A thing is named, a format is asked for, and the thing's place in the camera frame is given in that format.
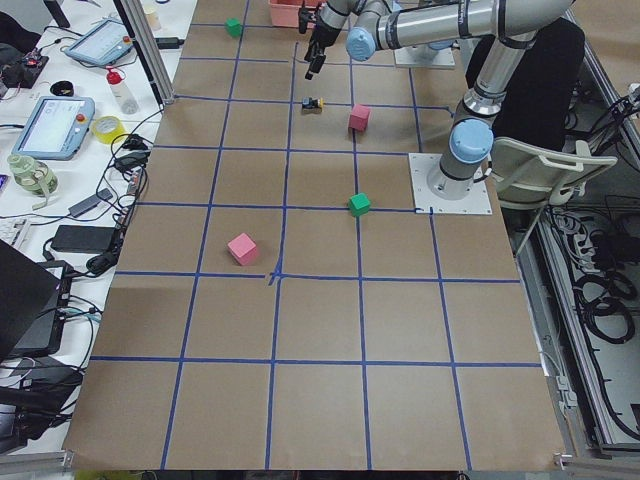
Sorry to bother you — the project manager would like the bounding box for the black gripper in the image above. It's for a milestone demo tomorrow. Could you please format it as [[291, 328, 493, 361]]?
[[304, 9, 348, 80]]

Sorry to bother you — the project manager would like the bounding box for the yellow push button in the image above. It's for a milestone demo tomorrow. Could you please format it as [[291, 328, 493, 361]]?
[[301, 97, 324, 112]]

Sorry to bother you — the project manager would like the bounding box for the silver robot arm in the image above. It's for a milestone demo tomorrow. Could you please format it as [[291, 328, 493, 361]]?
[[298, 0, 571, 200]]

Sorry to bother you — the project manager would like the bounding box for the pink plastic bin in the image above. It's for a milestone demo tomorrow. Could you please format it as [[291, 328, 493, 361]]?
[[268, 0, 322, 28]]

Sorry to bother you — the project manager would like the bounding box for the dark pink cube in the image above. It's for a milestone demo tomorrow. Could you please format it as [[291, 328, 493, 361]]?
[[348, 104, 371, 132]]

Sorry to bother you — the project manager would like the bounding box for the green cube far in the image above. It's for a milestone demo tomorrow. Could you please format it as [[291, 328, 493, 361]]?
[[225, 18, 243, 38]]

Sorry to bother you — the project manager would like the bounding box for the green cube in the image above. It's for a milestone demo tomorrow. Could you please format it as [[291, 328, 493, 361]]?
[[225, 18, 243, 38], [348, 192, 371, 217]]

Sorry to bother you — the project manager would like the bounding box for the green cube near left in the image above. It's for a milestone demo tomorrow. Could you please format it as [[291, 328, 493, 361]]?
[[348, 192, 371, 217]]

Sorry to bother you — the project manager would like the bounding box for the white squeeze bottle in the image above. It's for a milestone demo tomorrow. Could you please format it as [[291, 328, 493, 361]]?
[[106, 66, 139, 115]]

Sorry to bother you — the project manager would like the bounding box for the pink cube near left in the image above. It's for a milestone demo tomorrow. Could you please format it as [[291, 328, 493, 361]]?
[[227, 233, 259, 266]]

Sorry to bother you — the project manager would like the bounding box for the teach pendant far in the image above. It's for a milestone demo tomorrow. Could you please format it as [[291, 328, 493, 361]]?
[[64, 19, 133, 67]]

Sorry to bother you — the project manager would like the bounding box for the teach pendant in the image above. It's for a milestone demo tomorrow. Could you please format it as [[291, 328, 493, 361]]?
[[64, 19, 133, 67], [12, 96, 95, 161]]

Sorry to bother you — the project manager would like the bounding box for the yellow tape roll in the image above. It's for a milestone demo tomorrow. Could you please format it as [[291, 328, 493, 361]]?
[[91, 116, 126, 145]]

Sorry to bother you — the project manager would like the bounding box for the white chair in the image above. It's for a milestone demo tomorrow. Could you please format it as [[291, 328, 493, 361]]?
[[490, 137, 618, 256]]

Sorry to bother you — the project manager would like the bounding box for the teach pendant near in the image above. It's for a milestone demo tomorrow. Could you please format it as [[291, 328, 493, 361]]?
[[12, 96, 95, 161]]

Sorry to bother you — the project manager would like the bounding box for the black power adapter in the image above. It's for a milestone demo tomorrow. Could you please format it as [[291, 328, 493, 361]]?
[[51, 225, 115, 254]]

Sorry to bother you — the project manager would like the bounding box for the black laptop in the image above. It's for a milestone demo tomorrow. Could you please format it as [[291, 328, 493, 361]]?
[[1, 242, 72, 360]]

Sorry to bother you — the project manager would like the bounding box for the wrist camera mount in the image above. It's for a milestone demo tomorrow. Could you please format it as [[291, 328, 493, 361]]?
[[298, 0, 316, 34]]

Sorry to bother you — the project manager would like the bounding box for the aluminium frame post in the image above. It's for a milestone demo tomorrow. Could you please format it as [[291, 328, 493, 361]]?
[[113, 0, 175, 106]]

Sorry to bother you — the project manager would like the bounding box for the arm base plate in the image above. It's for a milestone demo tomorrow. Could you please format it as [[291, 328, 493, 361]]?
[[408, 153, 492, 215]]

